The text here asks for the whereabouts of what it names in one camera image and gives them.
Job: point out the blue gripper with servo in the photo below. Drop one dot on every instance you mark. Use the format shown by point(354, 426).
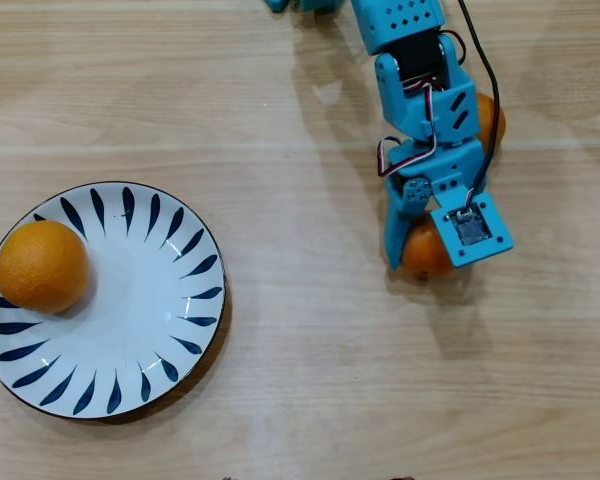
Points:
point(452, 167)

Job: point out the small orange with dark spots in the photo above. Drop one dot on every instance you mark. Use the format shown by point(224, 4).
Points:
point(425, 250)

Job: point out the medium orange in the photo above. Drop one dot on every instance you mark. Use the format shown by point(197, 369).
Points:
point(490, 120)

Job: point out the large orange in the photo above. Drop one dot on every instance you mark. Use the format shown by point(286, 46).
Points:
point(42, 267)

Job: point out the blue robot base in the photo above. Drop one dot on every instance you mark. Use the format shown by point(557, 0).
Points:
point(275, 5)

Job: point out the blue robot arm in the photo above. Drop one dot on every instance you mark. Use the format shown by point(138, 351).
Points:
point(405, 20)

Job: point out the white plate blue petal pattern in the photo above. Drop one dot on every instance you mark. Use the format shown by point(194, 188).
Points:
point(130, 300)

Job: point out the blue wrist camera module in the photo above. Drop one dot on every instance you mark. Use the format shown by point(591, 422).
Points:
point(472, 232)

